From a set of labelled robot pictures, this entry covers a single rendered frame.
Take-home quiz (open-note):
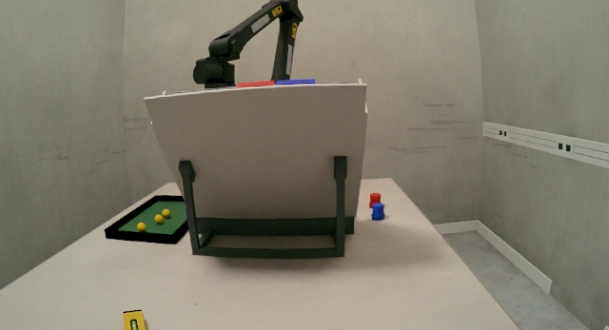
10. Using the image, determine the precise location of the red rectangular frame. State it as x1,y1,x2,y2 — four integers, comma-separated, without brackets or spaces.
236,81,275,88

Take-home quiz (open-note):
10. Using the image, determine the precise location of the blue plug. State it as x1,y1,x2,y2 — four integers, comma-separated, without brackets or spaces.
371,204,385,221

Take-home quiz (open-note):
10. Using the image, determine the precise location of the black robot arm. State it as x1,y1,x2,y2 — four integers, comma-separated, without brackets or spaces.
193,0,304,89

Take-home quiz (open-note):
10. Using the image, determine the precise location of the green tray with black rim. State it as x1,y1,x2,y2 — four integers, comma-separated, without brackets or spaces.
104,195,188,244

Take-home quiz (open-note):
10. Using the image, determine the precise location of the yellow pocket level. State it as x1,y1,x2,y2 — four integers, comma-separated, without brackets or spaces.
123,309,147,330

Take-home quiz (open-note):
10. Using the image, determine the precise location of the red plug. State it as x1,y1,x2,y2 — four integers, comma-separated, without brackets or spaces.
369,193,381,208

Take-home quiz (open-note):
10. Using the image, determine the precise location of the blue rectangular frame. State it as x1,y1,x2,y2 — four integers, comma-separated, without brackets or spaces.
276,79,315,85

